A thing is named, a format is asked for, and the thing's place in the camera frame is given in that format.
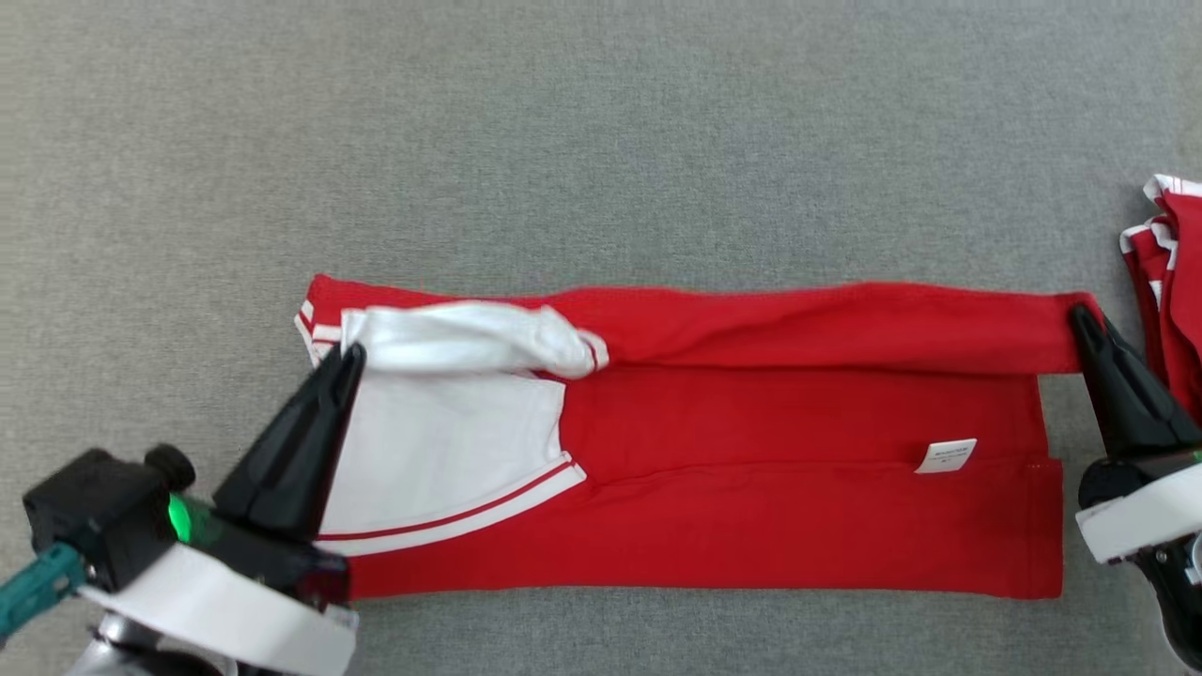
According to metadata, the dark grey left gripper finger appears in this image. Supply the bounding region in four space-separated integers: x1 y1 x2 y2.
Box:
274 345 366 542
214 344 354 539

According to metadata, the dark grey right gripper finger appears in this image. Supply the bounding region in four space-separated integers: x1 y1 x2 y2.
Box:
1085 306 1202 457
1069 303 1162 462

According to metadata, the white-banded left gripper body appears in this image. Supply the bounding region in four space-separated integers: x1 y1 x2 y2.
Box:
80 493 361 676

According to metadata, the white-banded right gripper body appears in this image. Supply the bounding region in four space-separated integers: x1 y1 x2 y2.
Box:
1075 451 1202 565

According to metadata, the red shirt with white sleeves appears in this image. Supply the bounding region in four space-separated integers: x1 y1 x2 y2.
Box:
294 272 1100 602

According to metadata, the teal left camera connector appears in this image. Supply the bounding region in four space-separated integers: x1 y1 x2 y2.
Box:
0 543 87 641

